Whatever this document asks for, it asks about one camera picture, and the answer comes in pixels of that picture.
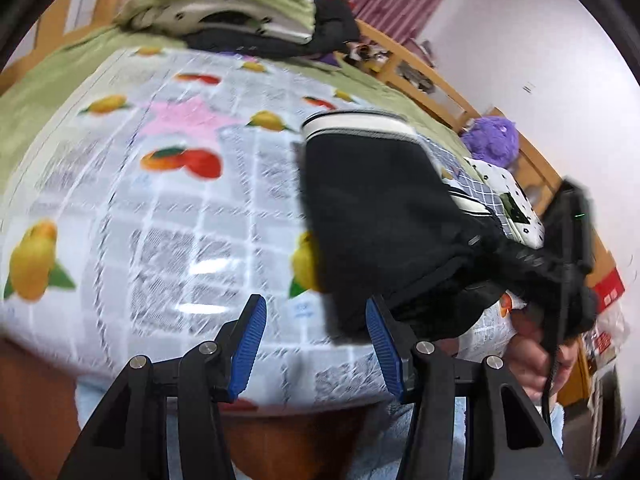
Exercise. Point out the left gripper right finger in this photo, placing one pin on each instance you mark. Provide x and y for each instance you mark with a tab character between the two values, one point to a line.
504	434

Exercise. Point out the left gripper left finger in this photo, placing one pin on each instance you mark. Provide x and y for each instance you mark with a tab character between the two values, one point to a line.
126	435

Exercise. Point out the black pants with white stripe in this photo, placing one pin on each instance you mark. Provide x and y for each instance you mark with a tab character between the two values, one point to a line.
384	224

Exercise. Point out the person right hand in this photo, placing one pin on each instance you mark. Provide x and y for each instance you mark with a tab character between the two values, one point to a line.
530	364

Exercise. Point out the floral white pillow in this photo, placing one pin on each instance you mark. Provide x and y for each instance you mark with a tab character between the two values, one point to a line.
521	214

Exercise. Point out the grey checkered cloth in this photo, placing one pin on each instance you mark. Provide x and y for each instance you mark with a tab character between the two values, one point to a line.
454	173

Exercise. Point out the purple plush toy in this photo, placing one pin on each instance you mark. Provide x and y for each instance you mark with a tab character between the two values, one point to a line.
493	139

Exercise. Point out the fruit print plastic sheet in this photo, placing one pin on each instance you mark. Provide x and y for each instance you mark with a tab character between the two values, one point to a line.
165	209

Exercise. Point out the black clothes pile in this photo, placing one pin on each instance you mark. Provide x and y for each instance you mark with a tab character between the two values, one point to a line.
333	28

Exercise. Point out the green bed blanket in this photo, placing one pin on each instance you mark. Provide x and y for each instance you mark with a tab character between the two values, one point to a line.
30	103

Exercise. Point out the wooden bed frame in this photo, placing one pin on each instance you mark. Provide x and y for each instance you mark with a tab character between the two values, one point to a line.
450	95

